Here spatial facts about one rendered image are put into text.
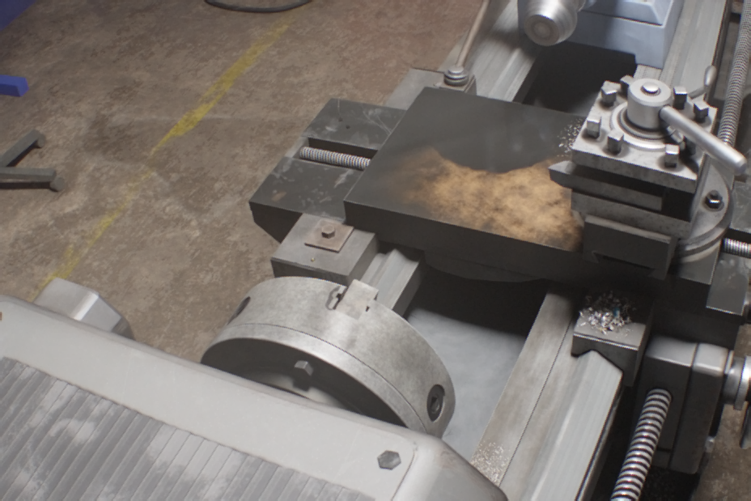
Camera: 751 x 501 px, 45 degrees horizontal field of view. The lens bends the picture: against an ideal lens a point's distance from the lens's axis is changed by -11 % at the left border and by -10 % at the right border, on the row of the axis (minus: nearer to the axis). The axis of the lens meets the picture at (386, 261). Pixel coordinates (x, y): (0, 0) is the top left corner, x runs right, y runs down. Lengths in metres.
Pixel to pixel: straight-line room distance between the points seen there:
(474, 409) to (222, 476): 0.83
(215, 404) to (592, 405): 0.71
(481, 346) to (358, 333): 0.64
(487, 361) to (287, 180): 0.44
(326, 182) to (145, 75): 2.25
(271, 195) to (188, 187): 1.53
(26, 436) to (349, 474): 0.25
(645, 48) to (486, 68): 0.32
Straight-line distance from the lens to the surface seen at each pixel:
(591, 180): 1.24
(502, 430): 1.29
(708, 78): 1.55
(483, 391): 1.48
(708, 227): 1.41
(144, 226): 3.04
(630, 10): 1.90
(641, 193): 1.23
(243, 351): 0.95
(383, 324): 0.93
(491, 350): 1.53
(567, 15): 1.55
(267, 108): 3.39
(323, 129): 1.72
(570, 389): 1.32
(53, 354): 0.79
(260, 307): 0.96
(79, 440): 0.72
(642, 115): 1.22
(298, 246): 1.50
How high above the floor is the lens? 1.87
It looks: 43 degrees down
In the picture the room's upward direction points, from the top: 8 degrees counter-clockwise
